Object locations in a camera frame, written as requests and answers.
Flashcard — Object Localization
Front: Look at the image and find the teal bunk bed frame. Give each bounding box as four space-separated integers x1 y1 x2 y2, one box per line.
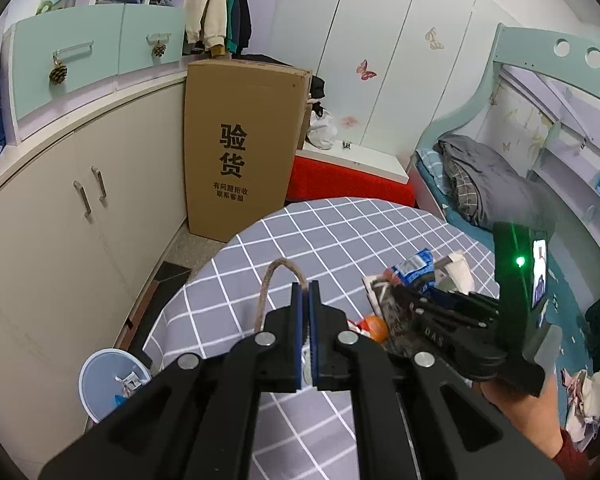
407 24 600 282

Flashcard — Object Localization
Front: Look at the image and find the teal drawer unit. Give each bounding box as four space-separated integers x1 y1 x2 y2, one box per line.
2 2 187 146

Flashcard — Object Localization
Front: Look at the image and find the silver foil wrapper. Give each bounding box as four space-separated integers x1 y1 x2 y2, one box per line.
362 272 424 359

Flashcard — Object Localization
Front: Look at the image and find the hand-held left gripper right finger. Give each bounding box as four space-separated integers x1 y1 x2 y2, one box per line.
308 280 567 480

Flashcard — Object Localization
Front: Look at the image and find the orange snack wrapper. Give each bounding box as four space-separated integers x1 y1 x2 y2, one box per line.
354 315 390 344

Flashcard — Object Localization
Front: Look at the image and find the red box with white lid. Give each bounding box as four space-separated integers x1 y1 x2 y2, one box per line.
285 141 417 209

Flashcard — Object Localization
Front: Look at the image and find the white plastic bag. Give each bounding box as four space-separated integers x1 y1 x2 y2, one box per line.
307 112 339 151

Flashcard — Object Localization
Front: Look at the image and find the white wrapper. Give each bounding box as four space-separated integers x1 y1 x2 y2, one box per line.
114 371 147 407

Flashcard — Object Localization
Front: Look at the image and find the white wardrobe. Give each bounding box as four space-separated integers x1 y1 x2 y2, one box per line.
267 0 502 162

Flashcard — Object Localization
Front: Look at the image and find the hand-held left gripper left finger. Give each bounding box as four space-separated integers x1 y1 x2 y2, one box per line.
37 281 306 480

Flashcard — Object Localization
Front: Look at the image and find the white lower cabinet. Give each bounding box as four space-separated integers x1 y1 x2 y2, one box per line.
0 62 192 461

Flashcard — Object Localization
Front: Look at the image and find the black jacket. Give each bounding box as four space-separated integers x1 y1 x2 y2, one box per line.
233 0 253 54

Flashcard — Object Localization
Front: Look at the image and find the cream jacket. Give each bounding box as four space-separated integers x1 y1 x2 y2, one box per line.
184 0 234 56

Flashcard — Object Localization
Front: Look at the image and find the light blue trash bin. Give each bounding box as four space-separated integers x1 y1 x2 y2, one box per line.
78 349 154 424

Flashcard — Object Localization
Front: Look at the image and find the black clothing heap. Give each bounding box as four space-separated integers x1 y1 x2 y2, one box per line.
310 76 327 116

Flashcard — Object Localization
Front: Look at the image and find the grey blanket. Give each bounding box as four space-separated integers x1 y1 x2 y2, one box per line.
437 135 537 234

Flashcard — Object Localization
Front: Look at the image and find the green jacket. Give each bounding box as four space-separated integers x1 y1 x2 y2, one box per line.
227 0 241 56

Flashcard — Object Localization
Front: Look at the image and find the pile of light clothes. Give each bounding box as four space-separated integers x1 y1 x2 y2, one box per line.
561 360 600 457

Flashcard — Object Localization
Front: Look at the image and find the white paper bag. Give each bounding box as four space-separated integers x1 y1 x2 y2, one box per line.
432 251 477 294

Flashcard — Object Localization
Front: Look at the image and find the large cardboard box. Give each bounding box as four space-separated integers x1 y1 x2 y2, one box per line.
183 57 312 245

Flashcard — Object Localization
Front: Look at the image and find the brown paper bag rope handle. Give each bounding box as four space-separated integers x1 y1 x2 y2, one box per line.
255 258 311 333

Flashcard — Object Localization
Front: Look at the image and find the grey checked tablecloth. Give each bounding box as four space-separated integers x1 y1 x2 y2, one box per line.
142 196 501 480

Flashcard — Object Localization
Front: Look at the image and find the person's right hand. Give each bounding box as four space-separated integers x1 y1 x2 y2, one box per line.
479 382 566 459

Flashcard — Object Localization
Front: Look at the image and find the blue plastic packet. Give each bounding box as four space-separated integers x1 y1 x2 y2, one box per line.
396 249 437 287

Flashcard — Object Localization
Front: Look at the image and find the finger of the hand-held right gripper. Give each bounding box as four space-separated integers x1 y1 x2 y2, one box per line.
414 289 502 332
387 309 507 382

